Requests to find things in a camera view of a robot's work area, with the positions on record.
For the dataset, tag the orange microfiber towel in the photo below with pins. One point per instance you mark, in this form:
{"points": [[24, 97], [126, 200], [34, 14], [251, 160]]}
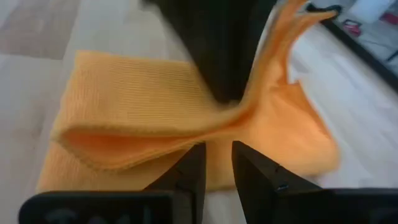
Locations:
{"points": [[140, 93]]}

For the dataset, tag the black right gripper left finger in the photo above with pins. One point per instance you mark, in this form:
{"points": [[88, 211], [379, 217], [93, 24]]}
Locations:
{"points": [[124, 208]]}

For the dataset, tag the red equipment cart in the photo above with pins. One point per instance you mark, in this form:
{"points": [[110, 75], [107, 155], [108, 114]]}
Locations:
{"points": [[352, 28]]}

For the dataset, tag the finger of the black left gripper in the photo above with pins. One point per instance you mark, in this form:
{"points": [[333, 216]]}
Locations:
{"points": [[217, 40]]}

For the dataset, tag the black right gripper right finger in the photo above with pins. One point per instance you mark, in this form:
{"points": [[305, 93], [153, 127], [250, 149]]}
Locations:
{"points": [[311, 207]]}

